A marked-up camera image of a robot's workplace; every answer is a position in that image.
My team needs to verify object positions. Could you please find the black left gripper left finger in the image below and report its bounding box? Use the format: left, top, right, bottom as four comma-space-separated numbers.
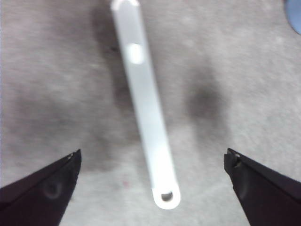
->
0, 148, 82, 226

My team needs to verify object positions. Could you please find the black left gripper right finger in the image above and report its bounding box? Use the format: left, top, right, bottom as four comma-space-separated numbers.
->
223, 147, 301, 226

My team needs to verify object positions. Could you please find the grey handled sponge cup brush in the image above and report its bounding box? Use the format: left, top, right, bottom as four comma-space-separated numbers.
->
110, 0, 181, 210

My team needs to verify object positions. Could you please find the blue ribbed plastic cup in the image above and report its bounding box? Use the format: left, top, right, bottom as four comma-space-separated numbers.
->
284, 0, 301, 36

